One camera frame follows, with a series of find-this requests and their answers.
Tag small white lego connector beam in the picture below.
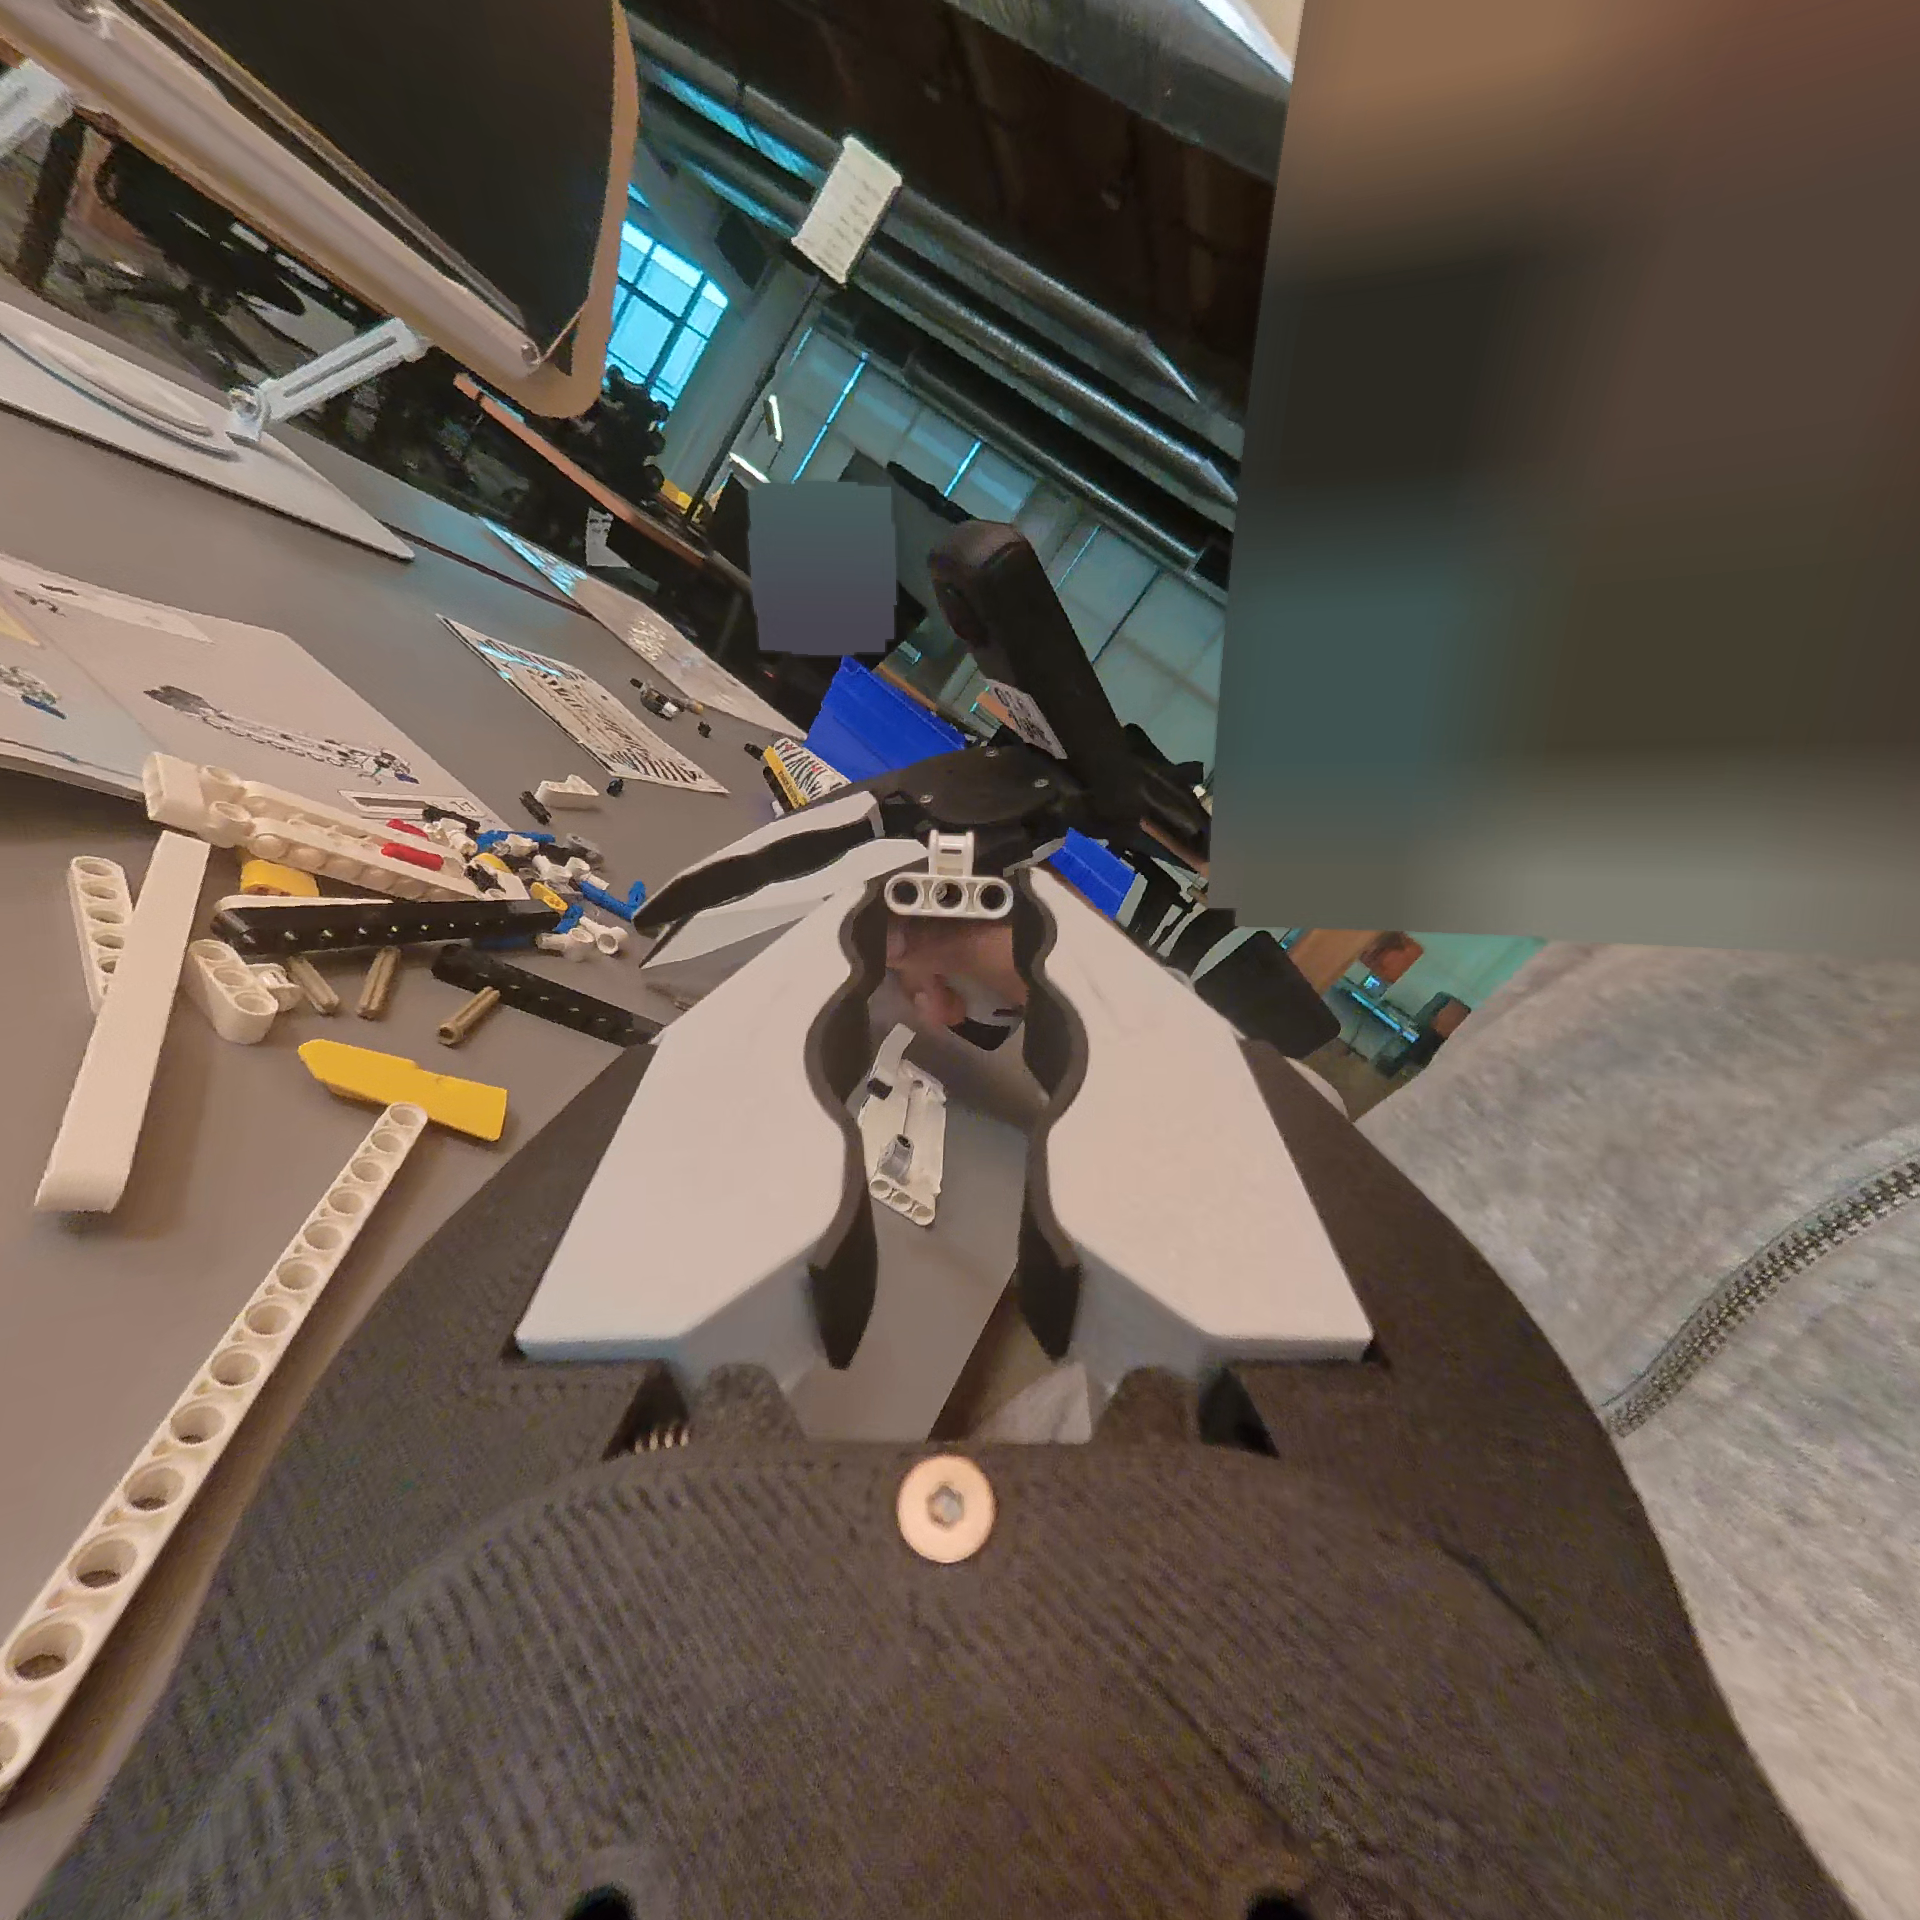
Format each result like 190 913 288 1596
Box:
881 828 1025 922

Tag person's right hand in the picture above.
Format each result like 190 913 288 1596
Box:
887 916 1034 1054

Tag partly built lego plane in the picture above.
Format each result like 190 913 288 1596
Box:
754 732 856 819

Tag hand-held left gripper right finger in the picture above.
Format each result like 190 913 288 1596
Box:
1014 867 1377 1403

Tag computer monitor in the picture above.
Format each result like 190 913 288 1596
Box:
0 0 638 419

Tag plain black lego beam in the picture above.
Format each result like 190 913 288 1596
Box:
433 945 661 1045

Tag black striped bag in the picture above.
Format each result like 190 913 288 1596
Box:
1118 867 1340 1061

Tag black and white sticker sheet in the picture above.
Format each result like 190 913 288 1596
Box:
436 611 728 792

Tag long white lego panel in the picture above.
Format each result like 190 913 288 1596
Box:
33 833 212 1214

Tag white hanging card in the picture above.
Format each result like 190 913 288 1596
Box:
789 137 904 283

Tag thick white lego block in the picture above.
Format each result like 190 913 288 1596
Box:
183 936 306 1045

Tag yellow lego panel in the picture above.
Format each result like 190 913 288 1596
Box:
297 1038 506 1145

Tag white lego frame, red pins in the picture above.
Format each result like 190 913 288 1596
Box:
144 753 532 900

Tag long white lego beam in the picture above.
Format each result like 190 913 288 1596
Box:
0 1104 429 1805

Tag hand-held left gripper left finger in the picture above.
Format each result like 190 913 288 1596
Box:
516 877 891 1394

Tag black lego beam with holes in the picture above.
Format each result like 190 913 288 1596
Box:
210 892 565 963

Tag lego instruction booklet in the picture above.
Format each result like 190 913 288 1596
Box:
0 554 512 828

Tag pile of small lego pieces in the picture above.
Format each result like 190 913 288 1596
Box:
383 801 648 963

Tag white lego panel assembly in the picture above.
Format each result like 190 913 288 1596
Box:
846 1025 949 1225

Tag blue plastic bin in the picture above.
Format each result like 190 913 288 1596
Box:
806 652 1150 922

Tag medium white lego liftarm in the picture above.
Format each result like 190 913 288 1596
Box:
65 856 140 1010

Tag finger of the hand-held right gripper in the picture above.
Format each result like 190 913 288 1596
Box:
641 838 928 975
633 788 891 931

